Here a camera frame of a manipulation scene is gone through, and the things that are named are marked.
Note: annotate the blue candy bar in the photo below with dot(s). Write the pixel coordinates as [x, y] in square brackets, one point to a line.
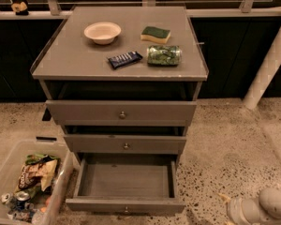
[125, 59]

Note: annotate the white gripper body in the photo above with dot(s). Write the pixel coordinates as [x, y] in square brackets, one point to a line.
[235, 209]

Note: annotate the crushed can left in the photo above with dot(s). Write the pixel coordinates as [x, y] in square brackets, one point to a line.
[6, 198]

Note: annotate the green chip bag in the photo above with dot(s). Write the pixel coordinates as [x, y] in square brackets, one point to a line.
[39, 158]

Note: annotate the green snack bag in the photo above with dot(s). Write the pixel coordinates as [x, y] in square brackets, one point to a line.
[164, 55]

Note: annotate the grey drawer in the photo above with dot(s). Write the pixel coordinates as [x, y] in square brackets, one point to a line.
[121, 112]
[127, 184]
[129, 144]

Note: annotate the grey middle drawer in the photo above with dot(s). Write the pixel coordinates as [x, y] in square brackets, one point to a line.
[129, 144]

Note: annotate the grey bottom drawer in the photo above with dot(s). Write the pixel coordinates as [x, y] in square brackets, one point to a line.
[127, 184]

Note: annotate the clear plastic bin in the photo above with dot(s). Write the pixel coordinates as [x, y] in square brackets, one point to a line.
[11, 170]

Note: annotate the green yellow sponge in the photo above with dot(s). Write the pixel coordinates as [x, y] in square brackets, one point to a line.
[155, 34]

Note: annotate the grey drawer cabinet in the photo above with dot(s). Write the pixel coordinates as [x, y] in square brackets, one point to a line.
[75, 68]

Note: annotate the yellow black object on ledge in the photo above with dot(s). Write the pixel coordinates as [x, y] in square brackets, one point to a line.
[20, 8]

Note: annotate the brown chip bag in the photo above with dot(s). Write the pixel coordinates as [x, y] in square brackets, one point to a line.
[32, 174]

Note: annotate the grey top drawer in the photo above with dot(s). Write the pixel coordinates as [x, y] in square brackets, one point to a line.
[121, 112]

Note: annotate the white paper bowl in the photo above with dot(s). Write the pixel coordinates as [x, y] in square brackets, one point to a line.
[102, 33]

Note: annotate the silver soda can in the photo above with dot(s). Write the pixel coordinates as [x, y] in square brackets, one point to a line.
[22, 197]

